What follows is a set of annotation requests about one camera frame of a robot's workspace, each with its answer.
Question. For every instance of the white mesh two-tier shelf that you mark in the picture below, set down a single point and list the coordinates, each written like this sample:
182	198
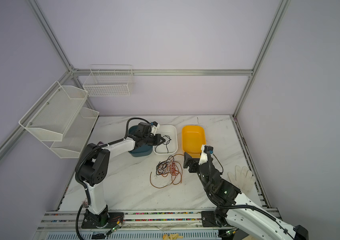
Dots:
61	121

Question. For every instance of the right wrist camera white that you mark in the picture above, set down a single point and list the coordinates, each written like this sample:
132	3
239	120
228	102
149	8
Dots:
206	152

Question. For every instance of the white plastic bin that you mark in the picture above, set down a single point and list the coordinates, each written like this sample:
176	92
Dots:
170	147

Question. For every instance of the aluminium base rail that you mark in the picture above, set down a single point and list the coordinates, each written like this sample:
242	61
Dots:
136	225

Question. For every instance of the white wire basket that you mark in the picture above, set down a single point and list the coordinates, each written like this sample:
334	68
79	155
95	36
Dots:
109	81

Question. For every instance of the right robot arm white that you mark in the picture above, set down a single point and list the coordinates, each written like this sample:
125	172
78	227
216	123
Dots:
234	208

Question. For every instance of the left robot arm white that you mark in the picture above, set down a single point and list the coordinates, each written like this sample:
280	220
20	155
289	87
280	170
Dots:
93	165

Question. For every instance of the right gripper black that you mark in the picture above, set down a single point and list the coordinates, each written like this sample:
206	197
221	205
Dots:
194	162

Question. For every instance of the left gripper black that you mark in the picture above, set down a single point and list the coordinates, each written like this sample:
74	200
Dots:
157	137

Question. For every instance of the teal plastic bin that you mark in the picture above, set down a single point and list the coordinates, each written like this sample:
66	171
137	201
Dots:
142	151

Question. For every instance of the white work glove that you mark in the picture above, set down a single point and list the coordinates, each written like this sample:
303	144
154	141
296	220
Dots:
243	179

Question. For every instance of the yellow plastic bin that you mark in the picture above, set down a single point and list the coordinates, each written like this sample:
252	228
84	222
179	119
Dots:
192	138

